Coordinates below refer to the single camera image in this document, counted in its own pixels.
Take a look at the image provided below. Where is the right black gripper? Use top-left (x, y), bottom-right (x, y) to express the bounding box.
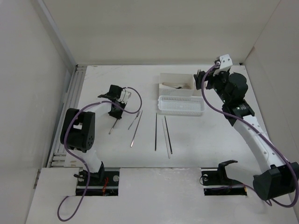
top-left (193, 67), bottom-right (230, 104)

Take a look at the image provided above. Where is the small silver metal fork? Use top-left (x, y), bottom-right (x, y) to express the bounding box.
top-left (128, 111), bottom-right (140, 130)

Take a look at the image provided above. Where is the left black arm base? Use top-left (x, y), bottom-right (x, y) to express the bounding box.
top-left (74, 164), bottom-right (120, 196)

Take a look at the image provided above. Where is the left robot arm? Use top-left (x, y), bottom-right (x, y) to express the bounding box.
top-left (60, 85), bottom-right (131, 185)

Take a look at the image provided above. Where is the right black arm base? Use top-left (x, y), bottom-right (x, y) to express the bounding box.
top-left (200, 160), bottom-right (247, 196)

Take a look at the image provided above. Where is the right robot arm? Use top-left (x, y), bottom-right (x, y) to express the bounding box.
top-left (194, 70), bottom-right (299, 207)

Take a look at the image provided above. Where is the white cylindrical cup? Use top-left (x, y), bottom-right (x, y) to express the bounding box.
top-left (192, 89), bottom-right (202, 97)

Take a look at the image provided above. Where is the white deep perforated basket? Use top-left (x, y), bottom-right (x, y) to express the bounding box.
top-left (159, 73), bottom-right (194, 97)

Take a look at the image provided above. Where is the black chopstick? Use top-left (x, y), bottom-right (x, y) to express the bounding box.
top-left (155, 113), bottom-right (157, 152)
top-left (164, 116), bottom-right (173, 154)

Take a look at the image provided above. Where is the white translucent chopstick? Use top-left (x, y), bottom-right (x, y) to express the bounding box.
top-left (162, 119), bottom-right (171, 159)

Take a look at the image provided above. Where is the white shallow perforated tray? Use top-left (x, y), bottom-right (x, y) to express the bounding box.
top-left (157, 96), bottom-right (205, 117)

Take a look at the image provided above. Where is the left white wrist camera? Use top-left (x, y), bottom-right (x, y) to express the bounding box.
top-left (118, 88), bottom-right (132, 104)

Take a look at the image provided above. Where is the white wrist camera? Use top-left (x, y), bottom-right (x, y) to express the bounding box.
top-left (214, 54), bottom-right (233, 75)
top-left (118, 88), bottom-right (132, 104)

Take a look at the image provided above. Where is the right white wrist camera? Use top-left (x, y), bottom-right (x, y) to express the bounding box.
top-left (214, 54), bottom-right (233, 75)

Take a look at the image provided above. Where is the aluminium rail frame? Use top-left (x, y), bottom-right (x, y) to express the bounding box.
top-left (44, 64), bottom-right (87, 168)

